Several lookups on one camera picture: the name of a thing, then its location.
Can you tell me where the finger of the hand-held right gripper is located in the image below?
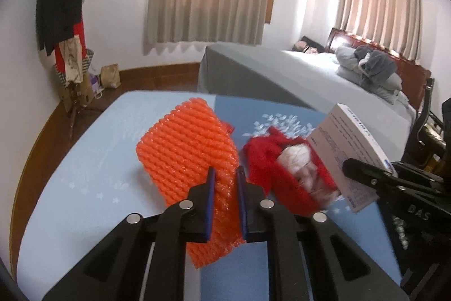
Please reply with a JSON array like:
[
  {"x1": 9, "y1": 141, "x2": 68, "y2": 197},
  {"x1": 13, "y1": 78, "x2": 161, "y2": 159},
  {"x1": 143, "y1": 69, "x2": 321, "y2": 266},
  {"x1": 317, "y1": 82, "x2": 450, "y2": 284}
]
[
  {"x1": 342, "y1": 158, "x2": 403, "y2": 196},
  {"x1": 383, "y1": 160, "x2": 443, "y2": 186}
]

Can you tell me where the wooden coat rack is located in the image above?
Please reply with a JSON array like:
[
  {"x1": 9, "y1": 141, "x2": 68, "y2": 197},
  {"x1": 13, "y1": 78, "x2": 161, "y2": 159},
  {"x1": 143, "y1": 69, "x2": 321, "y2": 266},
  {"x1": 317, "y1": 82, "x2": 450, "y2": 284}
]
[{"x1": 58, "y1": 0, "x2": 103, "y2": 143}]

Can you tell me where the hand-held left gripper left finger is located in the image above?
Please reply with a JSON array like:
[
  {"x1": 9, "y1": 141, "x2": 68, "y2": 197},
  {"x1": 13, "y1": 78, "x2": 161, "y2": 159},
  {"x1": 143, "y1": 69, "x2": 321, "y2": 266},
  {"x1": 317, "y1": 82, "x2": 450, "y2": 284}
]
[{"x1": 42, "y1": 167, "x2": 217, "y2": 301}]

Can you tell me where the black office chair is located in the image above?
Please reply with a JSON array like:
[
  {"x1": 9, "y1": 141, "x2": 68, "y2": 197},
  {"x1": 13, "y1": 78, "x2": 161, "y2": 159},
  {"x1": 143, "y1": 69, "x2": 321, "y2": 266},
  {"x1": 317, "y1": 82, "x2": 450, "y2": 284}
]
[{"x1": 403, "y1": 77, "x2": 451, "y2": 175}]

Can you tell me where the cardboard box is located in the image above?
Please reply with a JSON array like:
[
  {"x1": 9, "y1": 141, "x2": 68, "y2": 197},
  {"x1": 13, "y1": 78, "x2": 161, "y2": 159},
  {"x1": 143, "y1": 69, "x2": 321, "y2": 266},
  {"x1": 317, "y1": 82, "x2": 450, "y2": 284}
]
[{"x1": 60, "y1": 79, "x2": 95, "y2": 108}]

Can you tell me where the orange foam net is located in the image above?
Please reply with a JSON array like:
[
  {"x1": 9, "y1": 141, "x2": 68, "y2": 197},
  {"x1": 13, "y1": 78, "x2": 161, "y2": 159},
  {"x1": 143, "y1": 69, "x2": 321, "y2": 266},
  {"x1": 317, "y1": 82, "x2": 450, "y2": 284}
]
[{"x1": 136, "y1": 97, "x2": 247, "y2": 268}]

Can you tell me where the grey bed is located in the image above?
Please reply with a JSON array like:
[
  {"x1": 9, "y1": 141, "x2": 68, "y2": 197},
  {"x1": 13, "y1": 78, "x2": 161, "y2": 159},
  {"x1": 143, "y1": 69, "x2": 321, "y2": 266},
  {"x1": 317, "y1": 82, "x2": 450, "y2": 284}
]
[{"x1": 197, "y1": 43, "x2": 418, "y2": 132}]

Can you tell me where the folded grey duvet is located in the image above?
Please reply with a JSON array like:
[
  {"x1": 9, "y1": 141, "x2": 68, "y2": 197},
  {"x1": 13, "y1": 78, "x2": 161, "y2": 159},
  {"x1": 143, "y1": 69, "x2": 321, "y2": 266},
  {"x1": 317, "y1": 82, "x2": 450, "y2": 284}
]
[{"x1": 335, "y1": 45, "x2": 409, "y2": 104}]

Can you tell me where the pink and black bag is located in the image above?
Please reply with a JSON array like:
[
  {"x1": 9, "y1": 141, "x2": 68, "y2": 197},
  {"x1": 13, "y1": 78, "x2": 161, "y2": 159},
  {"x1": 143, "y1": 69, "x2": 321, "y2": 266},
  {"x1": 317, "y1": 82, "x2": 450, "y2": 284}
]
[{"x1": 292, "y1": 36, "x2": 328, "y2": 55}]

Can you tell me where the brown paper bag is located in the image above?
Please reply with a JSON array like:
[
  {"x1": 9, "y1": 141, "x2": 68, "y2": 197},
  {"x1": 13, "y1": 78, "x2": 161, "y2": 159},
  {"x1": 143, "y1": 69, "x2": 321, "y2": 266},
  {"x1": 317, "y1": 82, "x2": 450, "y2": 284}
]
[{"x1": 100, "y1": 64, "x2": 121, "y2": 89}]

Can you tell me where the white printed paper box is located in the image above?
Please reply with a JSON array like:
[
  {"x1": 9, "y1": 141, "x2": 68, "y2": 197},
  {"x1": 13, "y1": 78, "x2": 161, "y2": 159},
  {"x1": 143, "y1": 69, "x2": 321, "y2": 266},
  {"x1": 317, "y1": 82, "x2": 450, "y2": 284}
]
[{"x1": 306, "y1": 103, "x2": 393, "y2": 214}]

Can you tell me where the beige tote bag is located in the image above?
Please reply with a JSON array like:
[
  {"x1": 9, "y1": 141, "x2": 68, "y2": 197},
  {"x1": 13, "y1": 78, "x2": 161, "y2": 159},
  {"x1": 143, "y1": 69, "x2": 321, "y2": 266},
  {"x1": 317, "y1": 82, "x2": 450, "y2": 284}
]
[{"x1": 58, "y1": 37, "x2": 83, "y2": 83}]

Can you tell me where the striped bag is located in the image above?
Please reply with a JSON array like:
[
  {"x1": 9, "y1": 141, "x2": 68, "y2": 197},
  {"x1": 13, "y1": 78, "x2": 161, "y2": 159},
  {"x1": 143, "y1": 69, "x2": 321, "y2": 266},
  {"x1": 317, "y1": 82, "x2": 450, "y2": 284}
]
[{"x1": 54, "y1": 48, "x2": 96, "y2": 88}]

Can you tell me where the red garment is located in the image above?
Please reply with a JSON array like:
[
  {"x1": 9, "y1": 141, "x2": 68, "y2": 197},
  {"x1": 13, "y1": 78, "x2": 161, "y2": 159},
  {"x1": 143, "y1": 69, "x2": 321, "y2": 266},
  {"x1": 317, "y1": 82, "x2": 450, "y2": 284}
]
[{"x1": 53, "y1": 21, "x2": 87, "y2": 72}]

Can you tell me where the black-bagged trash bin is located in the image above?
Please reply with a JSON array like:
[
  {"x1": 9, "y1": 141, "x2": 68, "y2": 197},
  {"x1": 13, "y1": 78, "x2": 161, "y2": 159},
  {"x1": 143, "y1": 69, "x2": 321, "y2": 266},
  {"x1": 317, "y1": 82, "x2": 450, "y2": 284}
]
[{"x1": 384, "y1": 213, "x2": 451, "y2": 298}]

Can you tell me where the dark grey garment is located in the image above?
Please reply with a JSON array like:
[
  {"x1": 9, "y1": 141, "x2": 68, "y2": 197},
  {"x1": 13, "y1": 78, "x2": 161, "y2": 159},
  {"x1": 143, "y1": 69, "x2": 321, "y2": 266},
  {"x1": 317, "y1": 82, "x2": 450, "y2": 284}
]
[{"x1": 354, "y1": 45, "x2": 397, "y2": 92}]

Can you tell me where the light blue table cover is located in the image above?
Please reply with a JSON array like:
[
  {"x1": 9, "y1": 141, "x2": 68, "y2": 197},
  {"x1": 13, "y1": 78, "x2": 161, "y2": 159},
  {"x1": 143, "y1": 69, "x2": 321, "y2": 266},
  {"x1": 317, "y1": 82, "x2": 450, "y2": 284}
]
[{"x1": 16, "y1": 91, "x2": 217, "y2": 301}]

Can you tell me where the narrow beige curtain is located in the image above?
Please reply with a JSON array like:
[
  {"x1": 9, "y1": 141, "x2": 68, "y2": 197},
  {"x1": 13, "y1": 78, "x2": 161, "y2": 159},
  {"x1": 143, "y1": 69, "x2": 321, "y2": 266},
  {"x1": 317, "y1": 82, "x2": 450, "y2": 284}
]
[{"x1": 335, "y1": 0, "x2": 423, "y2": 61}]

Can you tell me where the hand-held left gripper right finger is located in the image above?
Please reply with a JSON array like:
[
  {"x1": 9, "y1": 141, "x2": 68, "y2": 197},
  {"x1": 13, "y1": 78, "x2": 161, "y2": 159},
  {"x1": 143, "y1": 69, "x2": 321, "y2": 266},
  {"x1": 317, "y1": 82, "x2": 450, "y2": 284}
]
[{"x1": 237, "y1": 165, "x2": 411, "y2": 301}]

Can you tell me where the wooden headboard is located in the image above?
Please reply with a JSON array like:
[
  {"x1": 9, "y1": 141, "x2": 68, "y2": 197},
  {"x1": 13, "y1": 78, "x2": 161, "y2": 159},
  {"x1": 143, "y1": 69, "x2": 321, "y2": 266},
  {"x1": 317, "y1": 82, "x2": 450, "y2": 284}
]
[{"x1": 326, "y1": 27, "x2": 432, "y2": 111}]

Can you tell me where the red plastic bag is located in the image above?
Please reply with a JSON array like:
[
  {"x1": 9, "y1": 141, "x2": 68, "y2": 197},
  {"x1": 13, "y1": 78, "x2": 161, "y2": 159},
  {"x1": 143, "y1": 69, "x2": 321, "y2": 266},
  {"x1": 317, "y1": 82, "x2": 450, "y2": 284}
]
[{"x1": 241, "y1": 127, "x2": 341, "y2": 217}]

